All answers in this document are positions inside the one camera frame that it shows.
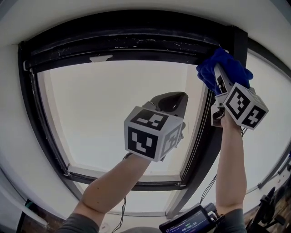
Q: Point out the black monitor screen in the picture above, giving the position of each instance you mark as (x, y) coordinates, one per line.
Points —
(186, 221)

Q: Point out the black window frame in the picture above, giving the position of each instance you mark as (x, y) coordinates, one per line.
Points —
(34, 102)

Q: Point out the blue cleaning cloth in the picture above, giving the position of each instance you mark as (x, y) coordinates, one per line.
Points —
(227, 68)

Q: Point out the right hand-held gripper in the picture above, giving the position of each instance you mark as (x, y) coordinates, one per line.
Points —
(241, 102)

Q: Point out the black equipment stand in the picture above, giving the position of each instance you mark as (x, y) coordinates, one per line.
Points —
(270, 204)

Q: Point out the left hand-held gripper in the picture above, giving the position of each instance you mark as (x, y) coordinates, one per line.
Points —
(145, 136)

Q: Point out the person's grey shirt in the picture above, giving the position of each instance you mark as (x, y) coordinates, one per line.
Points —
(79, 224)

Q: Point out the person's right forearm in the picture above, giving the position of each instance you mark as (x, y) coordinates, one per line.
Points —
(230, 170)

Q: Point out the white plastic piece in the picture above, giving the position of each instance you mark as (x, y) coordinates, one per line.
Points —
(100, 58)

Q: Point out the broom with green head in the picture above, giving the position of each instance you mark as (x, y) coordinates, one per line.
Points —
(28, 204)

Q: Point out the person's left forearm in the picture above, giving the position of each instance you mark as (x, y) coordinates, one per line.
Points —
(118, 179)

